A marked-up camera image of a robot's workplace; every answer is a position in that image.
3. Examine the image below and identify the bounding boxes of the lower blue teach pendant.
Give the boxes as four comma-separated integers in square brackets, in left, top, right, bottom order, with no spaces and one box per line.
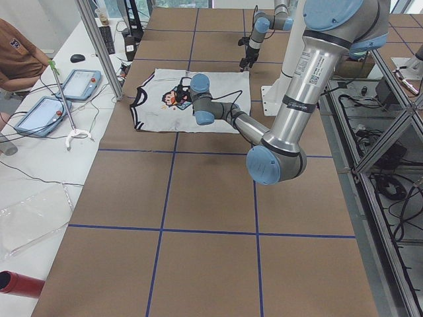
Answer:
[14,96,67,137]

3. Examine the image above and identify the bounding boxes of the red cylinder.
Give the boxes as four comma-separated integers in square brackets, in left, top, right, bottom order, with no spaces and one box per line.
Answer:
[1,271,45,299]

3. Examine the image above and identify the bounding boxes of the person in brown shirt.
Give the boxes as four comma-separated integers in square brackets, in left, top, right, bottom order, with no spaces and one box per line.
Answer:
[1,19,50,92]

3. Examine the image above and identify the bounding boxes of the blue teach pendant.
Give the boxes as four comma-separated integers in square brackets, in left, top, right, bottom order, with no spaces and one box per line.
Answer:
[61,69,101,102]
[14,96,67,137]

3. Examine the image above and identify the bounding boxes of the upper blue teach pendant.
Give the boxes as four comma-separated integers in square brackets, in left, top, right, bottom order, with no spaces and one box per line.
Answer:
[61,69,101,102]

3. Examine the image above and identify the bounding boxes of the clear plastic bag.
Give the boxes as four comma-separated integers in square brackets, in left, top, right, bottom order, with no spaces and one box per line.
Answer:
[1,184,73,262]

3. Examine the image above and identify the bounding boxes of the aluminium frame post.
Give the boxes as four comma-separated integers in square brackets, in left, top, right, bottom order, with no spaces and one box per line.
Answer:
[75,0,123,101]

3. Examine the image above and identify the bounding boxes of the black computer mouse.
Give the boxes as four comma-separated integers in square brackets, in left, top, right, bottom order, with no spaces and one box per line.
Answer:
[69,53,85,63]

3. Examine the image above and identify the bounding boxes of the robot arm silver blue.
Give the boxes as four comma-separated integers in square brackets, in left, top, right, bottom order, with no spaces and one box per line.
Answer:
[187,1,390,185]
[237,0,298,72]

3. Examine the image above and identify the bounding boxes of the grey orange usb hub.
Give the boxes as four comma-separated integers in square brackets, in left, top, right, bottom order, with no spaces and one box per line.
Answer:
[120,63,130,77]

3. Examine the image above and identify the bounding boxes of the grey t-shirt with cartoon print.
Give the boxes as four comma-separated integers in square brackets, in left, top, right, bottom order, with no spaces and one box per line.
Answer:
[130,69,250,133]

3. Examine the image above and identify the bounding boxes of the black power adapter box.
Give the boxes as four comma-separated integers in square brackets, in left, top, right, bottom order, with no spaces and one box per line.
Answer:
[375,77,398,106]

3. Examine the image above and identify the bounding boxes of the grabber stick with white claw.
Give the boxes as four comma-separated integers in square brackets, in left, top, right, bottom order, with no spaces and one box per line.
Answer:
[48,60,94,151]

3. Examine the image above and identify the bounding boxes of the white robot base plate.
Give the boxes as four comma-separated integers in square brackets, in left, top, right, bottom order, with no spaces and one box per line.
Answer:
[260,85,285,116]

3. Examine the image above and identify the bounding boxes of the black keyboard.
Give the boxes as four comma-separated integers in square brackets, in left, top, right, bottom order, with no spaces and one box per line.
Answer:
[98,26,115,55]

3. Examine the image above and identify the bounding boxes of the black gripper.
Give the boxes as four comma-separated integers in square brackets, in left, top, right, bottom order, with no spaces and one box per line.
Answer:
[238,37,261,72]
[175,77,192,103]

